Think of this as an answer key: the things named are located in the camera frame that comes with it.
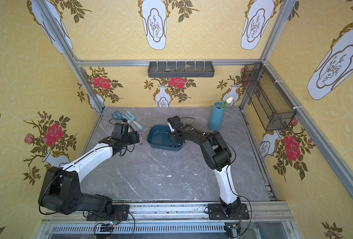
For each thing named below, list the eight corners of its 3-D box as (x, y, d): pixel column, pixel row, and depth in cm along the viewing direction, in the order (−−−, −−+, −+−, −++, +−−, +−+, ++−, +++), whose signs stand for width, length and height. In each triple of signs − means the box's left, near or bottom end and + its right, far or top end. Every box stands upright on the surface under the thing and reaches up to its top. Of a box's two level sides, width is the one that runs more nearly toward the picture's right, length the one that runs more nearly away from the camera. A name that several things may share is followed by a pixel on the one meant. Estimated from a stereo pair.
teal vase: (213, 133, 108) (219, 112, 91) (206, 125, 112) (211, 104, 96) (220, 129, 110) (228, 108, 94) (213, 121, 115) (219, 101, 98)
